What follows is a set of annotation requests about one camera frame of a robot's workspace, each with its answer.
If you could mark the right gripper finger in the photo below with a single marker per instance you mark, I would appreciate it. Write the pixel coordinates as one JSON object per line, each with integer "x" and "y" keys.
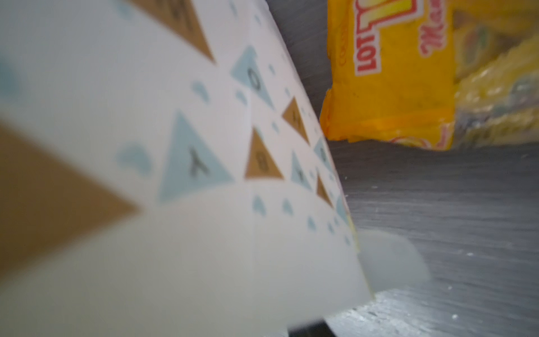
{"x": 317, "y": 329}

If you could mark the yellow snack packet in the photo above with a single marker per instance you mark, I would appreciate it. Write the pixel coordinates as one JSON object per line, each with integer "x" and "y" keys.
{"x": 435, "y": 74}

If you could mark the patterned paper gift bag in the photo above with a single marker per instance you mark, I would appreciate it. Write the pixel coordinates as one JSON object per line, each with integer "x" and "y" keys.
{"x": 163, "y": 173}

